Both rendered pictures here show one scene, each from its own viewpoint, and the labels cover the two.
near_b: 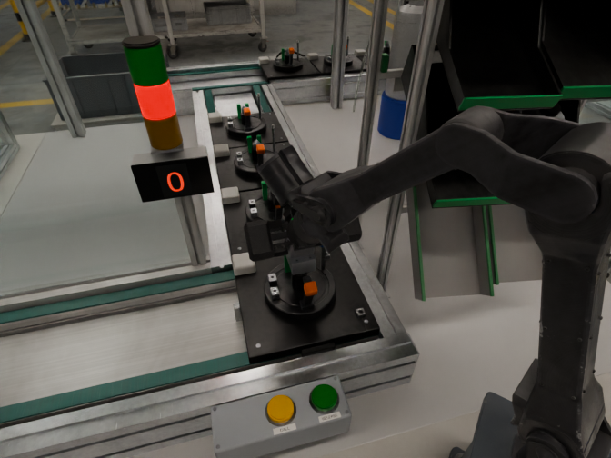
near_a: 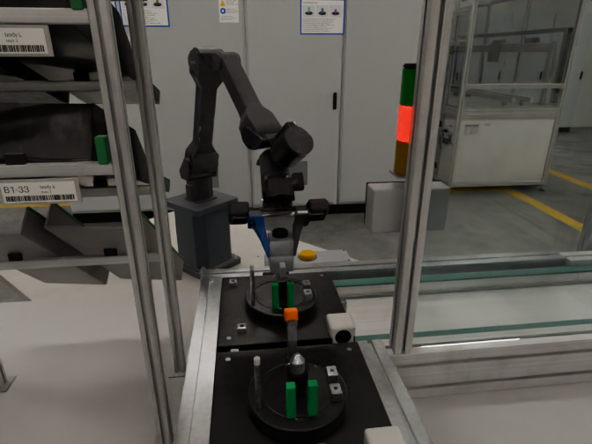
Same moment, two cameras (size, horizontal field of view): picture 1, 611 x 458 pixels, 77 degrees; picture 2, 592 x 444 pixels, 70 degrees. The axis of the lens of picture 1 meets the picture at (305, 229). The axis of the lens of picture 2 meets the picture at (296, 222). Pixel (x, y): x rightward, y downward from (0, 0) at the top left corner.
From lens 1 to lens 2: 123 cm
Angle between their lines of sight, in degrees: 118
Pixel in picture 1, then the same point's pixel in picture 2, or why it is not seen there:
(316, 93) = not seen: outside the picture
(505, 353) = (112, 314)
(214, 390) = (351, 268)
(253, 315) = (327, 291)
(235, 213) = (366, 410)
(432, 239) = not seen: hidden behind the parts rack
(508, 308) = (59, 343)
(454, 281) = not seen: hidden behind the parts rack
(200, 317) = (381, 327)
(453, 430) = (195, 286)
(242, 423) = (330, 255)
